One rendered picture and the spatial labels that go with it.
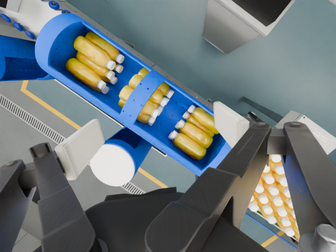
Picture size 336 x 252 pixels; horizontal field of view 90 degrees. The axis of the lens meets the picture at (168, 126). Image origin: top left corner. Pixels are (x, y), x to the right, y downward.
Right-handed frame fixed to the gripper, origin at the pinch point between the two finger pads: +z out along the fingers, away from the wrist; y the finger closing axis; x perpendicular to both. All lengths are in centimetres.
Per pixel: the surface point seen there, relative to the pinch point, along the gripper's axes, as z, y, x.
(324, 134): 46, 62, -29
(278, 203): 48, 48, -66
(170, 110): 71, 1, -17
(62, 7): 86, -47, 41
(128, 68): 75, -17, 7
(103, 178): 69, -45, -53
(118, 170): 67, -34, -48
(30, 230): 167, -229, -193
